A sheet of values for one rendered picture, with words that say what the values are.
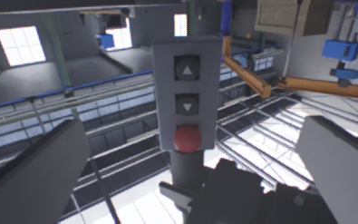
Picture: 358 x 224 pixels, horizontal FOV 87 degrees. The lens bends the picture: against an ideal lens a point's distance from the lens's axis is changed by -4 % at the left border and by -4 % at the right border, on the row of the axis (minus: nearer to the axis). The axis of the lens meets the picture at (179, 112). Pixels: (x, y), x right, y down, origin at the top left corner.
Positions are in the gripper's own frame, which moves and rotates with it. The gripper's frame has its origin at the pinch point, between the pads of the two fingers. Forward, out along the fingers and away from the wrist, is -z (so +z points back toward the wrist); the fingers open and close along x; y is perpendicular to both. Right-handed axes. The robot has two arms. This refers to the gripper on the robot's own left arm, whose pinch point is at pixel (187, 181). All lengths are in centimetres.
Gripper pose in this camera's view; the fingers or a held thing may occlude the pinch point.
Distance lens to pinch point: 30.2
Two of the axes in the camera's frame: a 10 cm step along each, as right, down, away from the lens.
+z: 8.6, 2.2, -4.6
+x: -5.1, 4.3, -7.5
